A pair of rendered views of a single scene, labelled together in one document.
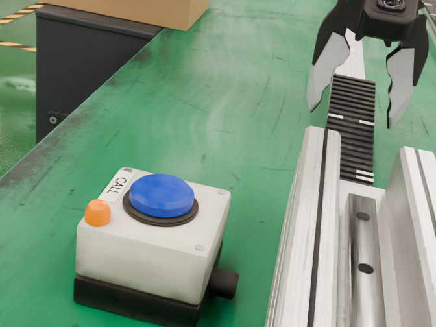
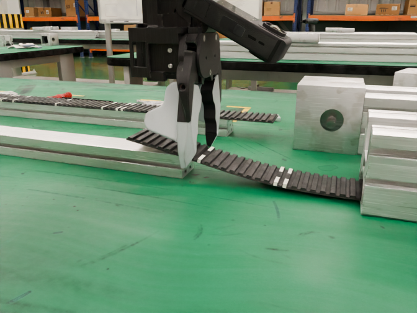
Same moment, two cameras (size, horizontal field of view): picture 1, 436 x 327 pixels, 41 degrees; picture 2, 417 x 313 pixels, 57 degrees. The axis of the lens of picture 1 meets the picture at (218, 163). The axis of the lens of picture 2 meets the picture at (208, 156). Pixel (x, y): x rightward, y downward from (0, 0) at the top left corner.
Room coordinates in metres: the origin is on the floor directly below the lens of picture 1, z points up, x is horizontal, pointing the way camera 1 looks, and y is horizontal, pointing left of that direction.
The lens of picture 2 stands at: (0.49, 0.30, 0.96)
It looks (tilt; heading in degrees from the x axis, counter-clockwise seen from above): 19 degrees down; 282
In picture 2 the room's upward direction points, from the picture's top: straight up
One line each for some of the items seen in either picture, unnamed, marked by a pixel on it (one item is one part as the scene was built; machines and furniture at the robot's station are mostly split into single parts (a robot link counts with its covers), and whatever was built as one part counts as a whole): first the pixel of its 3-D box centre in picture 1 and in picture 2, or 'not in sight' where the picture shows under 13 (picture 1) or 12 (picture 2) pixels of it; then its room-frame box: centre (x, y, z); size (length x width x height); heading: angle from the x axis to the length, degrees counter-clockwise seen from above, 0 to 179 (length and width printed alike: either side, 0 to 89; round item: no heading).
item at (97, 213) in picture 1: (98, 211); not in sight; (0.28, 0.06, 0.85); 0.02 x 0.02 x 0.01
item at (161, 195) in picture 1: (161, 200); not in sight; (0.31, 0.03, 0.84); 0.04 x 0.04 x 0.02
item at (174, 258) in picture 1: (168, 245); not in sight; (0.31, 0.02, 0.81); 0.10 x 0.08 x 0.06; 83
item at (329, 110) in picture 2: not in sight; (328, 114); (0.44, -0.29, 0.83); 0.12 x 0.09 x 0.10; 83
